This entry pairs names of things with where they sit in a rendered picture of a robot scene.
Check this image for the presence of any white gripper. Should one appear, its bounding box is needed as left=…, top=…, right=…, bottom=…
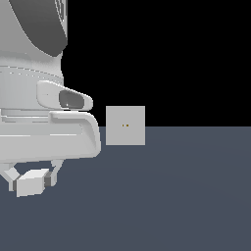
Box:
left=0, top=110, right=102, bottom=192

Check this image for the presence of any white box charger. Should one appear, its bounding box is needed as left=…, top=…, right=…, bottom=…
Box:
left=16, top=168, right=51, bottom=198

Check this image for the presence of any grey square wall socket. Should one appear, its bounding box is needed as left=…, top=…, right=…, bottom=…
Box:
left=105, top=105, right=146, bottom=146

